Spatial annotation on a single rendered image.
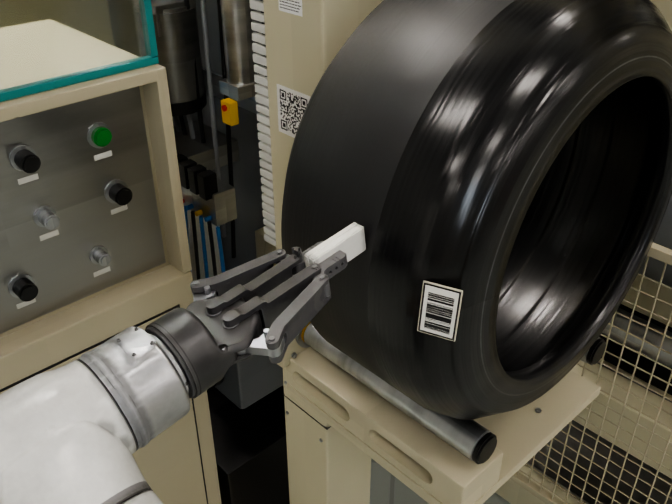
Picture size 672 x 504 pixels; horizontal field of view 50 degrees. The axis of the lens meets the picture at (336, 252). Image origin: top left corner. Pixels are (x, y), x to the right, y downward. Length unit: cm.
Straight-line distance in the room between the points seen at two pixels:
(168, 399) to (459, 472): 50
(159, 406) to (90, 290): 69
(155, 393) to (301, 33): 59
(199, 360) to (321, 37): 53
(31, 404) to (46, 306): 68
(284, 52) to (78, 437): 66
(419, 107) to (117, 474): 43
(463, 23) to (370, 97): 12
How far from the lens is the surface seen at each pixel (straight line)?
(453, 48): 75
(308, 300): 64
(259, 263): 70
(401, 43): 78
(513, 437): 114
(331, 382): 110
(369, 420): 105
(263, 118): 116
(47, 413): 57
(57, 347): 124
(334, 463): 146
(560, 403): 121
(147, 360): 59
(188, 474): 159
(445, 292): 70
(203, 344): 61
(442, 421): 98
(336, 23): 100
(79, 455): 56
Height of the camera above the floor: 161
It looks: 32 degrees down
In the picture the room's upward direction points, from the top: straight up
